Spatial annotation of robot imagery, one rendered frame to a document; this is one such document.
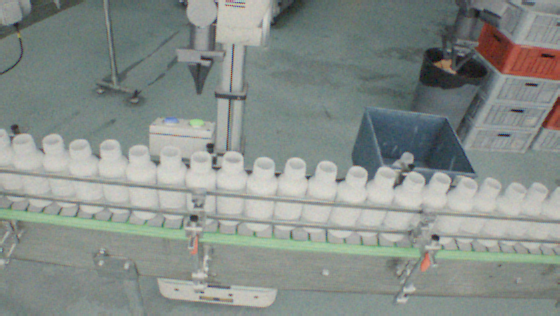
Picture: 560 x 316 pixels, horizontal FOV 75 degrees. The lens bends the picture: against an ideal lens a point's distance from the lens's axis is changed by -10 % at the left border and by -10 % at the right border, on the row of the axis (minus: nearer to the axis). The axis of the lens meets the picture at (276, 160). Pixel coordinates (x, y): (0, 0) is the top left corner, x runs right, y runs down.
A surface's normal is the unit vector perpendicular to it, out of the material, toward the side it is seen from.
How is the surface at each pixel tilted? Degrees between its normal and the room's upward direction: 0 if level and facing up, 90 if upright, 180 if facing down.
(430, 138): 90
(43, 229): 90
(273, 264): 90
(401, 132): 90
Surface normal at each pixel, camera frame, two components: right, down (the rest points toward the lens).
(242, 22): -0.01, 0.65
